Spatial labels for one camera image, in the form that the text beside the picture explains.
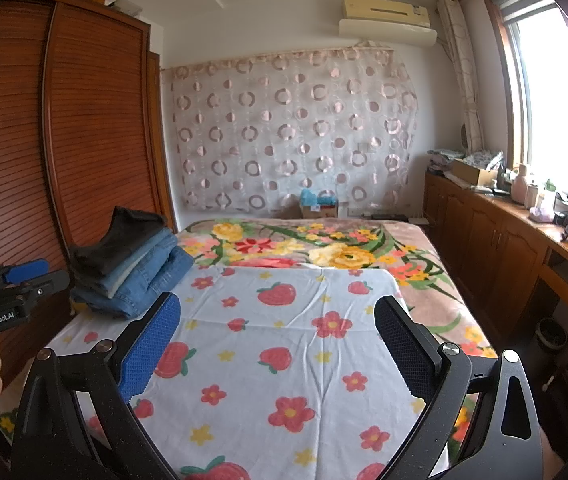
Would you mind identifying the cardboard box with blue cloth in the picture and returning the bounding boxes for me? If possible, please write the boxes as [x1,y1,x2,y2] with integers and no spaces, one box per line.
[300,189,339,218]

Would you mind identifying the black waste bin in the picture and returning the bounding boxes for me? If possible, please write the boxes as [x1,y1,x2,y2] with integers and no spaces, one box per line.
[536,317,568,353]

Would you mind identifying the beige window curtain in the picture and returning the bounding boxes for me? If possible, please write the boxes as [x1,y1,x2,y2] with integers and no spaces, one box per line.
[436,0,487,153]

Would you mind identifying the stack of folded cloths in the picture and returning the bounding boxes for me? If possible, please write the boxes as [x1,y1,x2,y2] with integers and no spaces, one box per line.
[426,149,465,173]

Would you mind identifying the wooden cabinet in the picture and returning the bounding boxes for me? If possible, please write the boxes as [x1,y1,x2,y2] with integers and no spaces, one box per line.
[423,170,568,361]

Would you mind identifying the folded grey-blue jeans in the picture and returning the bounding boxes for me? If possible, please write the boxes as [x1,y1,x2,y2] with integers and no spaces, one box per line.
[98,230,179,296]

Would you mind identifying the black pants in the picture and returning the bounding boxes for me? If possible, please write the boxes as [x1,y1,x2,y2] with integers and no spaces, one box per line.
[71,206,169,278]

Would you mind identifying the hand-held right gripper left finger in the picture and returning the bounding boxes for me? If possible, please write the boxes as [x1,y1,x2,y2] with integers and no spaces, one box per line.
[11,290,182,480]

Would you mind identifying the window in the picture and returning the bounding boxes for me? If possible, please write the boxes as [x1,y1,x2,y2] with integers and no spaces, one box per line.
[481,0,568,211]

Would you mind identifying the circle-patterned wall curtain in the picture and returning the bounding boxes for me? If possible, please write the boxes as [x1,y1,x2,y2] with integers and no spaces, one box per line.
[161,47,419,218]

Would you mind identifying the pink floral blanket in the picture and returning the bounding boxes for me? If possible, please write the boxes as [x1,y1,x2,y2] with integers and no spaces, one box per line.
[176,217,497,461]

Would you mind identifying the wooden louvered wardrobe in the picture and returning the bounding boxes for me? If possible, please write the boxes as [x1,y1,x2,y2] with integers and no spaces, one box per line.
[0,0,177,396]

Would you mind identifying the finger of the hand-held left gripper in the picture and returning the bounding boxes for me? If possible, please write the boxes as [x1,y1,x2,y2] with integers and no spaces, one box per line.
[24,270,74,302]
[4,259,49,285]

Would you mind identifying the white air conditioner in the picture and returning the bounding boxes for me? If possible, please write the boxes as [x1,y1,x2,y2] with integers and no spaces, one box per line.
[339,0,437,46]

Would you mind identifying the open cardboard box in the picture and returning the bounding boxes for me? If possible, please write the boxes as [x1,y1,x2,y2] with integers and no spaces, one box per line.
[451,159,499,187]

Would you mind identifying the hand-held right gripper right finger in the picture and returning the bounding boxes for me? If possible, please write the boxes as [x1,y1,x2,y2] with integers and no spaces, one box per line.
[375,294,547,480]

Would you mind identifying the folded blue jeans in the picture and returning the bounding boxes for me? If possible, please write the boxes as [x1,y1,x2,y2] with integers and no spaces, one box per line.
[71,245,195,321]

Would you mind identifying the white floral bed sheet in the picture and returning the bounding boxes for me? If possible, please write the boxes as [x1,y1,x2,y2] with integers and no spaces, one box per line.
[44,266,465,480]

